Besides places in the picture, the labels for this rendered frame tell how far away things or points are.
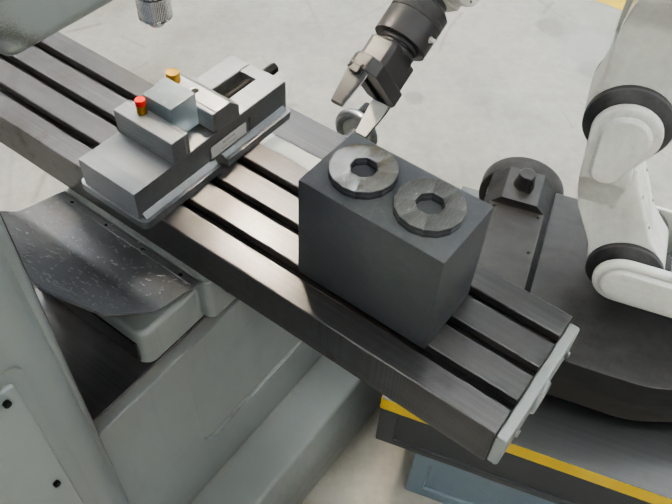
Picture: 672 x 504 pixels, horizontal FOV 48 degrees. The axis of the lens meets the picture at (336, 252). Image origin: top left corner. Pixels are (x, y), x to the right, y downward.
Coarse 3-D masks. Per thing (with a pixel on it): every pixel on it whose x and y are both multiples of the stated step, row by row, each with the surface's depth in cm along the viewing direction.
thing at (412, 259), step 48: (336, 192) 94; (384, 192) 93; (432, 192) 93; (336, 240) 98; (384, 240) 92; (432, 240) 89; (480, 240) 96; (336, 288) 106; (384, 288) 98; (432, 288) 91; (432, 336) 101
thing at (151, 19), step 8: (136, 0) 100; (144, 0) 99; (152, 0) 99; (160, 0) 99; (168, 0) 100; (144, 8) 100; (152, 8) 99; (160, 8) 100; (168, 8) 101; (144, 16) 101; (152, 16) 100; (160, 16) 101; (168, 16) 102; (152, 24) 101; (160, 24) 102
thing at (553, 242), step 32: (512, 192) 168; (544, 192) 170; (512, 224) 165; (544, 224) 166; (576, 224) 168; (480, 256) 158; (512, 256) 159; (544, 256) 162; (576, 256) 162; (544, 288) 156; (576, 288) 157; (576, 320) 151; (608, 320) 152; (640, 320) 152; (576, 352) 146; (608, 352) 147; (640, 352) 147; (576, 384) 149; (608, 384) 145; (640, 384) 142; (640, 416) 150
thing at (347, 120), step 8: (368, 104) 172; (344, 112) 172; (352, 112) 171; (360, 112) 170; (336, 120) 175; (344, 120) 175; (352, 120) 173; (360, 120) 170; (336, 128) 177; (344, 128) 177; (352, 128) 174; (368, 136) 173; (376, 136) 172; (376, 144) 174
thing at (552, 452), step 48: (384, 432) 168; (432, 432) 162; (528, 432) 154; (576, 432) 154; (624, 432) 154; (432, 480) 179; (480, 480) 168; (528, 480) 162; (576, 480) 153; (624, 480) 148
